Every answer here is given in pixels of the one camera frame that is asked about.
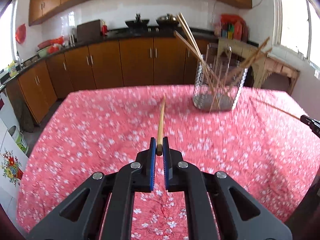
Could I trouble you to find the green bowl with red items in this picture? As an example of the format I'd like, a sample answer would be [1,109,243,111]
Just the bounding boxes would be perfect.
[36,36,64,57]

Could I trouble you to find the red plastic bag on wall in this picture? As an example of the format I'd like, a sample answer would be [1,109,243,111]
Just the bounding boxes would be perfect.
[15,23,27,44]

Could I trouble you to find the yellow detergent bottle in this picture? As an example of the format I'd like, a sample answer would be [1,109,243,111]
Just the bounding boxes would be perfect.
[8,61,17,77]

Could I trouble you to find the dark cutting board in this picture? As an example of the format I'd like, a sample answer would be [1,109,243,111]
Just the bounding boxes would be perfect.
[76,20,101,43]

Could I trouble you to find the pink floral tablecloth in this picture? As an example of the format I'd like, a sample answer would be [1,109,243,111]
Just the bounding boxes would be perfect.
[17,86,319,239]

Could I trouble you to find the red thermos bottles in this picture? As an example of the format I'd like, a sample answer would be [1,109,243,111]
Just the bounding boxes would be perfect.
[220,14,248,42]

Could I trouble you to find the cream wooden side table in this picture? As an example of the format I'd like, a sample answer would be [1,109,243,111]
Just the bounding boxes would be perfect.
[218,38,300,95]

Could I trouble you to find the red bottle on counter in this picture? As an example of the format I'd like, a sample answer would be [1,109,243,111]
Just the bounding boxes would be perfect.
[101,21,108,36]

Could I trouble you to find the wire utensil holder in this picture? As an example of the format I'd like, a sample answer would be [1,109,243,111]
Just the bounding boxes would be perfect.
[193,43,248,112]

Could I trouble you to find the lower kitchen cabinets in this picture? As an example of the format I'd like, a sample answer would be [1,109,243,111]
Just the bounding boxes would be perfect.
[4,36,218,124]

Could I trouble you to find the black wok on stove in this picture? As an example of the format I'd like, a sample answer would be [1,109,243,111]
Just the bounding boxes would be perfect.
[125,14,150,29]

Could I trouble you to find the lidded black pot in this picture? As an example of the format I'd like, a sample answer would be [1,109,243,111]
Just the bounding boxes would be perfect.
[156,14,179,28]

